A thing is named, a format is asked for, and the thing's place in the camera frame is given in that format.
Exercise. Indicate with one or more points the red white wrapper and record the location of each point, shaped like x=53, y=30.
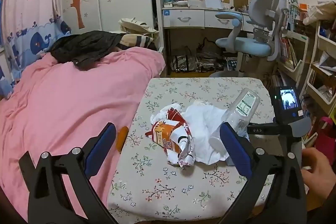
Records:
x=168, y=113

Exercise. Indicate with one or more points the clear plastic bottle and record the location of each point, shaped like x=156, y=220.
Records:
x=245, y=106

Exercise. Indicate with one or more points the pink whale print curtain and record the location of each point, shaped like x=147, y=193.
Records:
x=26, y=16

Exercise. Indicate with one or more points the floral tablecloth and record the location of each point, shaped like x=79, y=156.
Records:
x=170, y=187

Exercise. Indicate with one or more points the white trolley shelf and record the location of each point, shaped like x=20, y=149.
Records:
x=324, y=43

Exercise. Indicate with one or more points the blue grey office chair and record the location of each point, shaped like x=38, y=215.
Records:
x=244, y=45

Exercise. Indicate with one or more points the black jacket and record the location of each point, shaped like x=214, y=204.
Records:
x=86, y=45

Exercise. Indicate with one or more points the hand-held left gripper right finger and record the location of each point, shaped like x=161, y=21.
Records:
x=235, y=150

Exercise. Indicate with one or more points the large white tissue paper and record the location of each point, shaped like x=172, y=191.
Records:
x=202, y=129

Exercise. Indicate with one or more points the pink blanket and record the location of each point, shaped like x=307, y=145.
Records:
x=65, y=108

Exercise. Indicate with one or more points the white book rack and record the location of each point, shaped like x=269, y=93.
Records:
x=287, y=49

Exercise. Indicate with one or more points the striped beige pillow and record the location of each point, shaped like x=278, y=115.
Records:
x=136, y=41

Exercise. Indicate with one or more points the beige cloth bag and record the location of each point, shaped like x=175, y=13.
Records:
x=320, y=12

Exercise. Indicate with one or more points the red white paper bag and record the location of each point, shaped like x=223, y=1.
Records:
x=165, y=140

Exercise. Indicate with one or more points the pile of papers and bags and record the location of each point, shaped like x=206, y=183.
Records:
x=204, y=62

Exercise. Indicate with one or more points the pink bag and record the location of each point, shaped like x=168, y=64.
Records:
x=325, y=140

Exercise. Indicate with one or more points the beige tote bag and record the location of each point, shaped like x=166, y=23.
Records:
x=134, y=24

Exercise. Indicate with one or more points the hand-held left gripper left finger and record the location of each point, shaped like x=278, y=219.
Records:
x=101, y=146

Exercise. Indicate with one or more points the white desk with drawers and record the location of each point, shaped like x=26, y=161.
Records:
x=183, y=18

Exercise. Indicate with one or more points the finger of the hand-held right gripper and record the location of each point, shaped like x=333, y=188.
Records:
x=262, y=130

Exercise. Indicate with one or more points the person's right hand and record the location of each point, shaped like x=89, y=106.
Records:
x=320, y=174

